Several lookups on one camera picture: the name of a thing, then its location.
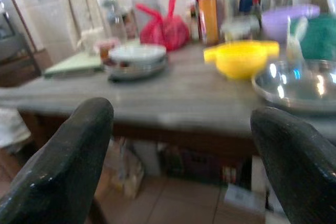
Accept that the clear lidded food container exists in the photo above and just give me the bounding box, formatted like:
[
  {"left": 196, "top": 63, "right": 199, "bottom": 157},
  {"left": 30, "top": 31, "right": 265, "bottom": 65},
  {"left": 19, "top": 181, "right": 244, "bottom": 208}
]
[{"left": 220, "top": 18, "right": 261, "bottom": 42}]

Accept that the orange sauce bottle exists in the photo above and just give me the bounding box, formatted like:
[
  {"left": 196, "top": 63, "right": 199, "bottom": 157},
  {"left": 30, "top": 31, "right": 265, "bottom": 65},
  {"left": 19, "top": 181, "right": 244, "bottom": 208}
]
[{"left": 198, "top": 0, "right": 220, "bottom": 46}]

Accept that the empty steel plate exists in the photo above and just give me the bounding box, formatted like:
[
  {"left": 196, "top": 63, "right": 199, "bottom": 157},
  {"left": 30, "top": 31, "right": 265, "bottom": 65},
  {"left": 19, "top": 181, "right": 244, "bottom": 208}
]
[{"left": 251, "top": 59, "right": 336, "bottom": 115}]

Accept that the small jar with pink lid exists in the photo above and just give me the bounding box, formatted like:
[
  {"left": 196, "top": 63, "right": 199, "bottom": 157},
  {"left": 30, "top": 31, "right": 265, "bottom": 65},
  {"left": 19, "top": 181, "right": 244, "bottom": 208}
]
[{"left": 94, "top": 37, "right": 119, "bottom": 62}]

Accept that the clear tall jar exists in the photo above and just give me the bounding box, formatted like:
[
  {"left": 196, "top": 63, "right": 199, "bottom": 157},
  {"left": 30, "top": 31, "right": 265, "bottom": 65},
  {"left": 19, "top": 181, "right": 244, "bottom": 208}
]
[{"left": 132, "top": 0, "right": 161, "bottom": 26}]

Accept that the red plastic bag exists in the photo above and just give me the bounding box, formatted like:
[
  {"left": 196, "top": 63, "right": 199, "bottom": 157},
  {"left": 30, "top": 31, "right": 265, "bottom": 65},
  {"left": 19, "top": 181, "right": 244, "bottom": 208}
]
[{"left": 134, "top": 0, "right": 191, "bottom": 52}]

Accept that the steel plate under white bowl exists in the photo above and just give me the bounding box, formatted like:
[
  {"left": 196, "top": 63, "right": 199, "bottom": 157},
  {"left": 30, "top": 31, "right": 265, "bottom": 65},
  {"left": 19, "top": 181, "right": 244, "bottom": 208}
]
[{"left": 104, "top": 54, "right": 169, "bottom": 82}]

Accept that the purple plastic bowl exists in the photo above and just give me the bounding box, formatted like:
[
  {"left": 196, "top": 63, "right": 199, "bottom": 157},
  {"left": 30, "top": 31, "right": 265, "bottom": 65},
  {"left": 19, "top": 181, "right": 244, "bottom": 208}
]
[{"left": 261, "top": 4, "right": 321, "bottom": 44}]

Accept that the white cup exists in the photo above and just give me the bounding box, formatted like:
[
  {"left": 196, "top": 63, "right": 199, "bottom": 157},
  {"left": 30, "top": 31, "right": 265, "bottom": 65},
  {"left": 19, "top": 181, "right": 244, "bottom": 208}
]
[{"left": 77, "top": 27, "right": 104, "bottom": 57}]

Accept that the white used bowl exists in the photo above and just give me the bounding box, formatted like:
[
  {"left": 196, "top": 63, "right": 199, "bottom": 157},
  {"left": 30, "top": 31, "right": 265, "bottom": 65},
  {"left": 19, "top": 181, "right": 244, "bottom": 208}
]
[{"left": 108, "top": 43, "right": 168, "bottom": 68}]

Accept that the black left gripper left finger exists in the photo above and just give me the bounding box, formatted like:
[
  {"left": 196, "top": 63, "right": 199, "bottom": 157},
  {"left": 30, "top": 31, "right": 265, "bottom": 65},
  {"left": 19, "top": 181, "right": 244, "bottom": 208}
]
[{"left": 0, "top": 97, "right": 114, "bottom": 224}]

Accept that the green bag with white ties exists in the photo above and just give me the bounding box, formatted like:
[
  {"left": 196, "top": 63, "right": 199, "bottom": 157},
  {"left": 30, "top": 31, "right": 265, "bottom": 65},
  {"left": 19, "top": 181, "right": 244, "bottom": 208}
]
[{"left": 285, "top": 13, "right": 336, "bottom": 62}]

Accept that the dark bottle with blue cap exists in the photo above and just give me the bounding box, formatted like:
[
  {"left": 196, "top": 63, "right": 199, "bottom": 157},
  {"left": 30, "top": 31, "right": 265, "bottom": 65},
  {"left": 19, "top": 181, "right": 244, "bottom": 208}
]
[{"left": 238, "top": 0, "right": 262, "bottom": 15}]

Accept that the pale green board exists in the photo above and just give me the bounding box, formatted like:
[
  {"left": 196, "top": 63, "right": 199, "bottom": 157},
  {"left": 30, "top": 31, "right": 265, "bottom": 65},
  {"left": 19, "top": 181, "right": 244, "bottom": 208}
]
[{"left": 43, "top": 50, "right": 104, "bottom": 78}]

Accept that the yellow plastic bowl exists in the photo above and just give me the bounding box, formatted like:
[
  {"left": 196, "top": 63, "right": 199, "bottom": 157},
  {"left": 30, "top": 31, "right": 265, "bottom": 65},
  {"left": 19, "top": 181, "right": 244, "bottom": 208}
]
[{"left": 203, "top": 39, "right": 280, "bottom": 81}]

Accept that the clear plastic bottle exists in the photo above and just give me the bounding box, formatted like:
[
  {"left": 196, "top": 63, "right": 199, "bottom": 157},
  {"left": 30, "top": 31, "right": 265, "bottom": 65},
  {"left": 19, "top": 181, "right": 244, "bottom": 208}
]
[{"left": 93, "top": 0, "right": 127, "bottom": 41}]

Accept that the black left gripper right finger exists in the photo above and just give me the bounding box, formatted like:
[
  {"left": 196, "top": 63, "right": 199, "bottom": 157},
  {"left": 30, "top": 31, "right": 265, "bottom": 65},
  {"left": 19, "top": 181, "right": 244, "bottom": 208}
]
[{"left": 250, "top": 106, "right": 336, "bottom": 224}]

